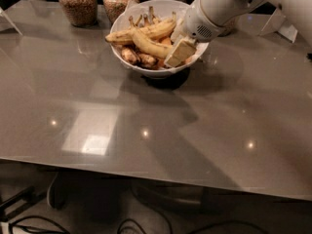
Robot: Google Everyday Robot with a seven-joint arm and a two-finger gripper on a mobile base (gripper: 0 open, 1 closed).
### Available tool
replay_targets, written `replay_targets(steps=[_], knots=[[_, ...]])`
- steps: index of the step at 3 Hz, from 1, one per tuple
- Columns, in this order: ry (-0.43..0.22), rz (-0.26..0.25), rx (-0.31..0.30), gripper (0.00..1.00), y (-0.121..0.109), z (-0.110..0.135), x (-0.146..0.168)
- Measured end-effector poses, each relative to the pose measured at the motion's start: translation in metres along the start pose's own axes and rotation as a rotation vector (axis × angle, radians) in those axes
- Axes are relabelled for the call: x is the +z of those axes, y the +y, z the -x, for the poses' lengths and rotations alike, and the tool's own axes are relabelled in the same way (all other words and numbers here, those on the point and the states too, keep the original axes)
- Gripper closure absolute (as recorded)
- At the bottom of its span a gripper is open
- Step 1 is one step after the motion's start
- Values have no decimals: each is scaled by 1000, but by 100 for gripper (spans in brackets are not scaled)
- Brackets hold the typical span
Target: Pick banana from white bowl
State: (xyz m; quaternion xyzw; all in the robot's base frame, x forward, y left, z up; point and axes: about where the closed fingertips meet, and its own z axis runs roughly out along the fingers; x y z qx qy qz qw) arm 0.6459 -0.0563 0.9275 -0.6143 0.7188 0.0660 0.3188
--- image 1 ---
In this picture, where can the yellow banana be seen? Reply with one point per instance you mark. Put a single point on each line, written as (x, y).
(146, 45)
(156, 31)

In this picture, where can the glass jar of grains right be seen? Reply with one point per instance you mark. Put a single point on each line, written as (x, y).
(228, 27)

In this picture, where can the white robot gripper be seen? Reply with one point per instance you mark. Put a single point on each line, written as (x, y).
(197, 22)

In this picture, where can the clear acrylic stand right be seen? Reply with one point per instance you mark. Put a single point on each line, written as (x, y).
(278, 23)

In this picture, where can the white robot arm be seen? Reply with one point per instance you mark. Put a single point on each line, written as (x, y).
(297, 12)

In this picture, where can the brown-spotted banana bottom left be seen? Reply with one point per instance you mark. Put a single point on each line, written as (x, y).
(129, 55)

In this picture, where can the brown-spotted banana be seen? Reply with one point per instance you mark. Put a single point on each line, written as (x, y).
(129, 55)
(147, 61)

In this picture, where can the brown-spotted banana bottom middle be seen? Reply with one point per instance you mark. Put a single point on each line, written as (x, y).
(147, 61)

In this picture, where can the white ceramic bowl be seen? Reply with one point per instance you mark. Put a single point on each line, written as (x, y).
(147, 13)

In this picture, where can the clear acrylic stand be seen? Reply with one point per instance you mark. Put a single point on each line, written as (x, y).
(6, 23)
(278, 23)

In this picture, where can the glass jar of grains left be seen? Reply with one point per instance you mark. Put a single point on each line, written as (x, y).
(80, 13)

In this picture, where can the clear acrylic stand left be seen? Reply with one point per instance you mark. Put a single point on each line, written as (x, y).
(6, 23)

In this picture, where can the black table base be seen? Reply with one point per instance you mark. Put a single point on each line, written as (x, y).
(179, 197)

